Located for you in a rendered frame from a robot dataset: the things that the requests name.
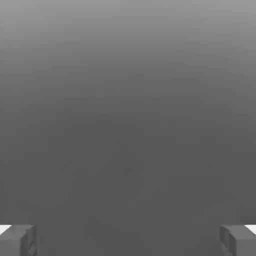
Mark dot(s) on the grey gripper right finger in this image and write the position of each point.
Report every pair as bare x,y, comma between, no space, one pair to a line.
240,242

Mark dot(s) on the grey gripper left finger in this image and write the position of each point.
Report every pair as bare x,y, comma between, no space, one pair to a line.
16,242

